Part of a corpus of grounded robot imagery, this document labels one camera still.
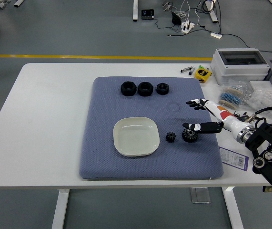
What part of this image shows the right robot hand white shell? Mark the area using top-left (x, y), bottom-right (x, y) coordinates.
top-left (182, 98), bottom-right (249, 138)

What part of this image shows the large black gear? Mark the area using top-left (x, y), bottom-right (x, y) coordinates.
top-left (181, 128), bottom-right (199, 143)

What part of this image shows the small black gear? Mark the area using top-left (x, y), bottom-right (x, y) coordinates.
top-left (165, 132), bottom-right (177, 143)

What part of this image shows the white flat box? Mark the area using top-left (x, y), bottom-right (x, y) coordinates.
top-left (249, 80), bottom-right (272, 96)

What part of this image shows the grey electrical box clear lid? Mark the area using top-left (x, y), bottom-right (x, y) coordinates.
top-left (210, 48), bottom-right (271, 86)

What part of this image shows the small black hex nut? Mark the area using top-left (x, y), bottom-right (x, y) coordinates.
top-left (156, 82), bottom-right (170, 95)

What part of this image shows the large black hex nut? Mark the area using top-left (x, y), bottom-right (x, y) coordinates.
top-left (137, 82), bottom-right (153, 97)
top-left (121, 81), bottom-right (137, 96)

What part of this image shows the blue resistor tape roll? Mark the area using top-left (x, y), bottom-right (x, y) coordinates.
top-left (219, 87), bottom-right (243, 110)

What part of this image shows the clear plastic bag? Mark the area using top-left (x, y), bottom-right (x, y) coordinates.
top-left (221, 80), bottom-right (254, 103)

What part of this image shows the purple white label card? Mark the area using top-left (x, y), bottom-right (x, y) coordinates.
top-left (219, 146), bottom-right (249, 172)

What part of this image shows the bag of white plastic parts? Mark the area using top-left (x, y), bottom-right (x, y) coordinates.
top-left (244, 89), bottom-right (272, 117)

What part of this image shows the yellow tape measure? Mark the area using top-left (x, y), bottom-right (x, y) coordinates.
top-left (194, 68), bottom-right (212, 83)

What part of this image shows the clear plastic floor plate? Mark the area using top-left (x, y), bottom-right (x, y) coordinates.
top-left (190, 187), bottom-right (212, 204)

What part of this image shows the white square plate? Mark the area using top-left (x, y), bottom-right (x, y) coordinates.
top-left (113, 116), bottom-right (161, 157)

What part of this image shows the white power strip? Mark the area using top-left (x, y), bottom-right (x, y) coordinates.
top-left (181, 21), bottom-right (195, 33)

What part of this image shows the white background table leg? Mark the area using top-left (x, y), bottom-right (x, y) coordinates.
top-left (132, 0), bottom-right (139, 22)
top-left (208, 0), bottom-right (220, 24)

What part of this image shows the black power adapter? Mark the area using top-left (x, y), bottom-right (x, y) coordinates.
top-left (171, 11), bottom-right (182, 25)

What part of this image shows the blue-grey quilted mat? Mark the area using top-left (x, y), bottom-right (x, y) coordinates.
top-left (79, 76), bottom-right (224, 181)

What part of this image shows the black device with screen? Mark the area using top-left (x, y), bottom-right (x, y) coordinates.
top-left (141, 9), bottom-right (155, 21)

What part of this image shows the white table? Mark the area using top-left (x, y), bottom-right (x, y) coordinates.
top-left (0, 62), bottom-right (272, 190)

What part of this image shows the black floor cable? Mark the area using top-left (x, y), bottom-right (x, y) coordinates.
top-left (221, 33), bottom-right (272, 59)

